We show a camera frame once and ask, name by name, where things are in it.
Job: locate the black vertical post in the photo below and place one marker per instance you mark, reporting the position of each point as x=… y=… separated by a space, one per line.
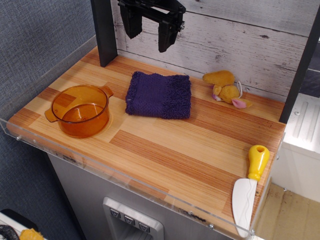
x=104 y=31
x=301 y=72

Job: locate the black right vertical post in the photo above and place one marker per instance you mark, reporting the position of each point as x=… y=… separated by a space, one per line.
x=301 y=72

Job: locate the white ridged side surface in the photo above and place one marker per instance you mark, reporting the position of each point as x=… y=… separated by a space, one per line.
x=303 y=126

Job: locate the yellow handled white toy knife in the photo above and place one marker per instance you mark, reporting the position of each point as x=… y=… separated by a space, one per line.
x=244 y=189

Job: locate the orange transparent plastic pot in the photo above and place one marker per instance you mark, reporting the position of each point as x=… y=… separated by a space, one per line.
x=81 y=111

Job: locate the silver dispenser panel with buttons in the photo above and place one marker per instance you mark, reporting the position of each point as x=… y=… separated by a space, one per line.
x=131 y=221

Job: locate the yellow plush potato toy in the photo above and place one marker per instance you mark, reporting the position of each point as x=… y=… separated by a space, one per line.
x=225 y=89

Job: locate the yellow object bottom left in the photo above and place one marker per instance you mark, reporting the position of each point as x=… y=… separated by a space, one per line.
x=30 y=234

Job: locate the clear acrylic counter guard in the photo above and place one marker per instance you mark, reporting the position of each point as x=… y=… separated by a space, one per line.
x=190 y=165

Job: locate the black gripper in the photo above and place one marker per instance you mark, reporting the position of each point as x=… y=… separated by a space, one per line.
x=168 y=13

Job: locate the black left vertical post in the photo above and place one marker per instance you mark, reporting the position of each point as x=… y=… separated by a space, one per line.
x=104 y=31

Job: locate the grey toy fridge cabinet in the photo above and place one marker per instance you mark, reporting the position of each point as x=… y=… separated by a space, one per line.
x=86 y=193

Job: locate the purple folded towel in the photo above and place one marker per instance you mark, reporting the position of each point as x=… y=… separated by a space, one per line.
x=155 y=95

